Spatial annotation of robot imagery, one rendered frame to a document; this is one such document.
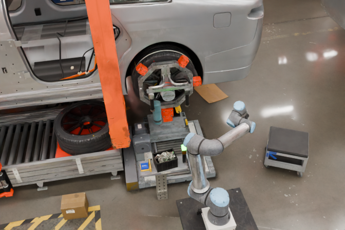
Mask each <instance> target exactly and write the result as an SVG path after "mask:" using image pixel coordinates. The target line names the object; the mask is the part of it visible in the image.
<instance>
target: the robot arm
mask: <svg viewBox="0 0 345 230"><path fill-rule="evenodd" d="M248 117H249V114H247V110H246V107H245V104H244V103H243V102H242V101H236V102H235V103H234V108H233V110H232V111H231V113H230V115H229V117H228V118H227V121H226V123H227V124H228V125H229V126H230V127H232V128H234V129H232V130H230V131H229V132H227V133H226V134H224V135H222V136H221V137H219V138H217V139H212V140H208V139H206V138H204V137H201V136H199V135H197V134H196V133H193V132H191V133H189V134H188V135H187V136H186V138H185V140H184V143H183V145H184V146H185V147H187V150H188V154H189V161H190V167H191V174H192V179H193V180H192V181H191V183H190V184H189V187H188V191H187V192H188V194H189V196H191V197H192V198H194V199H196V200H197V201H199V202H201V203H203V204H204V205H206V206H208V207H210V209H209V210H208V212H207V218H208V220H209V222H210V223H211V224H213V225H216V226H223V225H226V224H228V223H229V221H230V219H231V214H230V211H229V210H228V207H229V195H228V193H227V191H226V190H224V189H222V188H219V187H217V188H212V187H211V186H210V185H209V181H208V180H207V179H206V171H205V161H204V156H217V155H219V154H221V153H222V152H223V151H224V149H225V148H226V147H227V146H229V145H230V144H232V143H233V142H235V141H236V140H237V139H239V138H240V137H242V136H243V135H245V134H246V133H248V132H249V133H253V131H254V129H255V126H256V124H255V123H254V122H253V121H250V120H248Z"/></svg>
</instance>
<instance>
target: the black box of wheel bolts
mask: <svg viewBox="0 0 345 230"><path fill-rule="evenodd" d="M152 155H153V162H154V165H155V168H156V170H157V172H158V173H159V172H162V171H165V170H169V169H172V168H176V167H178V158H177V156H176V153H175V151H174V149H173V148H171V149H168V150H164V151H160V152H156V153H153V154H152Z"/></svg>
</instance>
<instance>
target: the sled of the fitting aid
mask: <svg viewBox="0 0 345 230"><path fill-rule="evenodd" d="M181 113H182V117H183V120H184V124H185V127H186V130H182V131H174V132H167V133H160V134H156V135H150V130H149V125H148V119H147V117H144V118H143V122H144V124H145V125H146V129H147V133H148V134H149V135H150V141H151V143H152V142H160V141H166V140H173V139H180V138H186V136H187V135H188V134H189V133H190V128H189V125H188V121H187V119H186V115H185V112H181Z"/></svg>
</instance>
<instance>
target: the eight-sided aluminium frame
mask: <svg viewBox="0 0 345 230"><path fill-rule="evenodd" d="M167 67H169V68H170V67H176V68H178V69H179V70H180V71H182V72H184V73H185V74H186V75H187V76H188V77H189V79H190V84H191V88H189V89H190V94H189V96H190V95H191V94H192V93H193V73H192V72H191V71H190V70H189V69H187V68H186V67H185V68H183V67H181V66H179V63H178V61H176V60H172V61H163V62H155V63H152V64H151V65H150V66H149V67H148V68H147V70H148V72H147V73H146V74H145V75H144V76H142V75H140V76H139V77H138V84H139V95H140V100H142V101H143V102H145V103H147V104H148V105H150V99H149V97H147V96H145V95H144V91H143V82H144V81H145V80H146V79H147V78H148V77H149V76H150V74H151V73H152V72H153V71H154V70H155V69H161V68H167ZM184 101H185V93H183V94H182V95H180V96H179V97H178V98H177V99H176V100H175V101H168V102H161V109H164V108H172V107H178V106H179V105H180V104H181V103H183V102H184Z"/></svg>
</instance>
